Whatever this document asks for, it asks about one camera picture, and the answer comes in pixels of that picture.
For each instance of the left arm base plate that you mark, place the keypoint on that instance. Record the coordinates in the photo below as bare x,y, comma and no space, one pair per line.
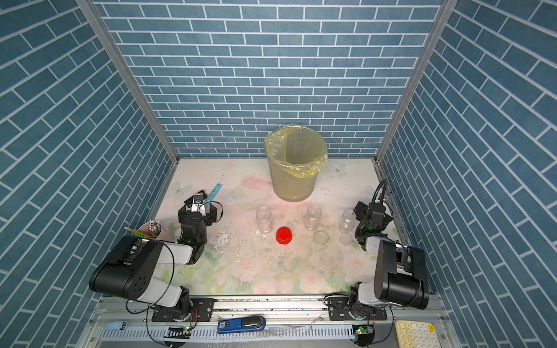
190,310

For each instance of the white lidded rice jar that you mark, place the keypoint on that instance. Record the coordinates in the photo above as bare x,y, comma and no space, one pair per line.
348,222

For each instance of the beige bin with yellow bag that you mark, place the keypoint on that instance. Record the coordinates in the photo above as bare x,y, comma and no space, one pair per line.
296,154

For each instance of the red jar lid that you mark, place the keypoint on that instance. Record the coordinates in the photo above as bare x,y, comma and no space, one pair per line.
284,235

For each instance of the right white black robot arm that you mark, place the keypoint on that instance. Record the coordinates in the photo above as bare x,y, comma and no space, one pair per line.
401,275

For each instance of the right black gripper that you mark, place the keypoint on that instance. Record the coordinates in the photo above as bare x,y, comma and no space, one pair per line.
365,209

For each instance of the aluminium mounting rail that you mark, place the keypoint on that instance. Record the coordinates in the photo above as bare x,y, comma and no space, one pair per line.
274,308

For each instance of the clear rice jar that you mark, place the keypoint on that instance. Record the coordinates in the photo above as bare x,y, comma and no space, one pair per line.
312,218

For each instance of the red lidded rice jar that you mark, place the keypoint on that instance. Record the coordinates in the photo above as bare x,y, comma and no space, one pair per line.
264,220

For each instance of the teal ruler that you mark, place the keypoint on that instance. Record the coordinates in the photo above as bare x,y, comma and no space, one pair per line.
213,193

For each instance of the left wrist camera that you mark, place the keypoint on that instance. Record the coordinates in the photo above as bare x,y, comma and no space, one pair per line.
197,204

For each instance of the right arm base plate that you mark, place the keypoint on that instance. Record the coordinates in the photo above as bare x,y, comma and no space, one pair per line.
341,308

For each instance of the yellow egg tray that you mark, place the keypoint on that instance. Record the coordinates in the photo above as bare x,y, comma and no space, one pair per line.
415,334

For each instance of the white slotted cable duct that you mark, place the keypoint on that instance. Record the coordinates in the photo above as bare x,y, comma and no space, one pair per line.
209,334

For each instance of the blue black handheld device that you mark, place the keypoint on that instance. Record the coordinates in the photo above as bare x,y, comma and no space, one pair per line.
241,325

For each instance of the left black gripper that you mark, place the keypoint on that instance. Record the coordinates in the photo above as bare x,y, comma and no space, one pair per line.
211,217

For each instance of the pink pen holder cup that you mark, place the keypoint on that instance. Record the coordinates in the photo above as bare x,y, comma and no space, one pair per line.
153,229

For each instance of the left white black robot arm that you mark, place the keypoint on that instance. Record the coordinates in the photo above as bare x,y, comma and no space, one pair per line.
128,270

